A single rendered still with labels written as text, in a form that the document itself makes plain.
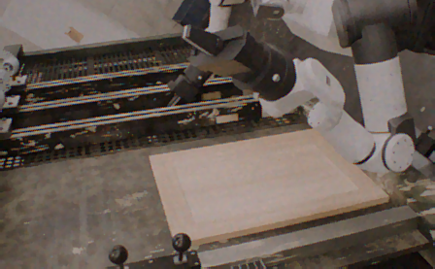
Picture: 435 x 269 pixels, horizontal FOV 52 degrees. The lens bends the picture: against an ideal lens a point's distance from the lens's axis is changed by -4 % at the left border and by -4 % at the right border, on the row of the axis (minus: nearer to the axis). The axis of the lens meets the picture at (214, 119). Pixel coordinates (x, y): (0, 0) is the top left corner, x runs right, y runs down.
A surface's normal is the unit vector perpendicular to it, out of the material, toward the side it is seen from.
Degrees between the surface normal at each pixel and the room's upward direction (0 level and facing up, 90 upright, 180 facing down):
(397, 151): 90
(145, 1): 90
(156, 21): 90
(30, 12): 90
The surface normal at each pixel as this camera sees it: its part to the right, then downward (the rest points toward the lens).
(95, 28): 0.29, 0.33
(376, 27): -0.10, 0.26
